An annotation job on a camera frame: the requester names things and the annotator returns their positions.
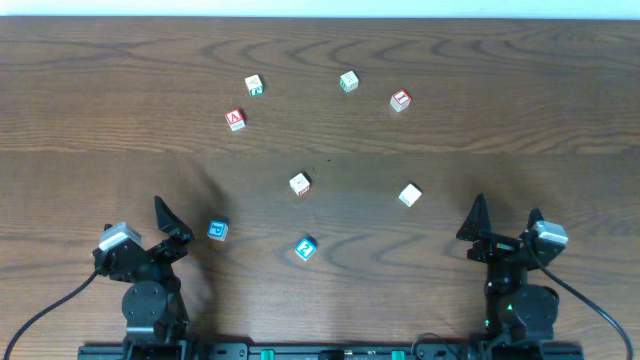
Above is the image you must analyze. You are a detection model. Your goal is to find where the blue picture wooden block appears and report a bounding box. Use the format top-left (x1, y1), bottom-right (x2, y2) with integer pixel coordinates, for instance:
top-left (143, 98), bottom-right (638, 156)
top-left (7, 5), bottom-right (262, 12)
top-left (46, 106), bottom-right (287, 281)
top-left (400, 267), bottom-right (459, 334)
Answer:
top-left (207, 220), bottom-right (229, 241)

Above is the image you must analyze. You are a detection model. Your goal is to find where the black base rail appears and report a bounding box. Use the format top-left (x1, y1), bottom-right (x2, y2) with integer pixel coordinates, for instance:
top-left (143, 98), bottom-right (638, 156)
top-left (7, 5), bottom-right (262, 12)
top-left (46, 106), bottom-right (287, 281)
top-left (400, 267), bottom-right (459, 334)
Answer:
top-left (77, 343), bottom-right (584, 360)

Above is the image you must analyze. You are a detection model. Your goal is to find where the blue number 2 block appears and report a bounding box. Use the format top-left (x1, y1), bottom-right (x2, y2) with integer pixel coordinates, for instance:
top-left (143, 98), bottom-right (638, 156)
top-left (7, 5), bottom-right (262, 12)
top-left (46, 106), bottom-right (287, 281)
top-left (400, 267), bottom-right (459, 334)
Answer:
top-left (295, 237), bottom-right (317, 261)

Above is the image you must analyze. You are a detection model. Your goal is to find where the red letter A block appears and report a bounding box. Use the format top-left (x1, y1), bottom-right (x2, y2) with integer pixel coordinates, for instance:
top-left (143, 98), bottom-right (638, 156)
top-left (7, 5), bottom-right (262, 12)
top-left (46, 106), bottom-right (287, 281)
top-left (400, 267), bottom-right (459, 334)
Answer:
top-left (225, 108), bottom-right (246, 131)

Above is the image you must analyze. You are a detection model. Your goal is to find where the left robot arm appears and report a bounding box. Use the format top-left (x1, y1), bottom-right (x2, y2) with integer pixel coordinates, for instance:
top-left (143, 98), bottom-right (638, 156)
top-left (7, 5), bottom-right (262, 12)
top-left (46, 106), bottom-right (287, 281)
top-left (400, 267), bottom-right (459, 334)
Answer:
top-left (92, 196), bottom-right (194, 359)

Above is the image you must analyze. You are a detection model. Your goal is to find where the black cable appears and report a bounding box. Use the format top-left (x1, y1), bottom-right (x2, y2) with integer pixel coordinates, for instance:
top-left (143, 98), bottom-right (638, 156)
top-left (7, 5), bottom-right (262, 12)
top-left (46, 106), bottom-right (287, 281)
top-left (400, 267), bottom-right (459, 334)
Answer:
top-left (2, 269), bottom-right (101, 360)
top-left (524, 234), bottom-right (635, 360)

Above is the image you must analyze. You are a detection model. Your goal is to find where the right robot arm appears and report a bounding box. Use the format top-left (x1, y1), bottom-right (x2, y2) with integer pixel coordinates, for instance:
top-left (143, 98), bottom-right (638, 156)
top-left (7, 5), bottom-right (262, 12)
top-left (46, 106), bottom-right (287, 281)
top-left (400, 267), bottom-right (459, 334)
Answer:
top-left (456, 194), bottom-right (568, 359)

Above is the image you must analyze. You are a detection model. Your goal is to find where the green-sided wooden block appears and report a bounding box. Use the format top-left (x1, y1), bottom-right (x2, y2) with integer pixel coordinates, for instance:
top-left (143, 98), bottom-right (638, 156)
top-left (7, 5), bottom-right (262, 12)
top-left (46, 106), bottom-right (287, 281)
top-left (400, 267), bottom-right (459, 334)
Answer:
top-left (340, 71), bottom-right (359, 93)
top-left (245, 74), bottom-right (264, 96)

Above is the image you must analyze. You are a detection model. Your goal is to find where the right black cable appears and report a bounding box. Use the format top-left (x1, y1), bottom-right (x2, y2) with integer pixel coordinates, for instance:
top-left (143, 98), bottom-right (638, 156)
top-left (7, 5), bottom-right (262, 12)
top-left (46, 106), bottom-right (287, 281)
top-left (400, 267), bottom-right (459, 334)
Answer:
top-left (524, 234), bottom-right (635, 360)

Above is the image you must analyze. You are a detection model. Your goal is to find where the green-sided wooden block left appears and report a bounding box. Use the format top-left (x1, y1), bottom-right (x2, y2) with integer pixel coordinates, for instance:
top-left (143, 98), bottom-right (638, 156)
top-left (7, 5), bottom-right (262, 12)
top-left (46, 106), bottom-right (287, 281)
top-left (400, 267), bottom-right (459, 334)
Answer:
top-left (245, 74), bottom-right (264, 96)

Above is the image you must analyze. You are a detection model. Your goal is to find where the plain letter B wooden block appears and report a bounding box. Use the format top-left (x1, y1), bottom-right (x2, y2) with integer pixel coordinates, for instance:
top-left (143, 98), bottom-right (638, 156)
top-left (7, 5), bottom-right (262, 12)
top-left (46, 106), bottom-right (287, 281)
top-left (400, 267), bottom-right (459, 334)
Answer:
top-left (398, 183), bottom-right (422, 207)

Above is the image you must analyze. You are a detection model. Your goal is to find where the left black cable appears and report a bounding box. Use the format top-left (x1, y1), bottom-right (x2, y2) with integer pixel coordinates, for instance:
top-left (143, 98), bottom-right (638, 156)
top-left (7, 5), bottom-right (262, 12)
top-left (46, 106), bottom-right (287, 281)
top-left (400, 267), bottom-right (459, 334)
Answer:
top-left (2, 269), bottom-right (101, 360)

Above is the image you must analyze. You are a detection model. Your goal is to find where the green-sided wooden block right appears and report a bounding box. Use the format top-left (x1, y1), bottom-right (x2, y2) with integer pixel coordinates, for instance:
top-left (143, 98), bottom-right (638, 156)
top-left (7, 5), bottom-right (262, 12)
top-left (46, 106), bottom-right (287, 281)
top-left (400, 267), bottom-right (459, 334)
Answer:
top-left (340, 71), bottom-right (359, 93)

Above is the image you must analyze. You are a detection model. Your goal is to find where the red letter I block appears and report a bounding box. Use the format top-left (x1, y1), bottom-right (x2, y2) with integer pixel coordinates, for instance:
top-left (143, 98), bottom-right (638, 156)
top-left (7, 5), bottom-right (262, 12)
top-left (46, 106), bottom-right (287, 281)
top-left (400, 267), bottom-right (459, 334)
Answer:
top-left (390, 89), bottom-right (412, 112)

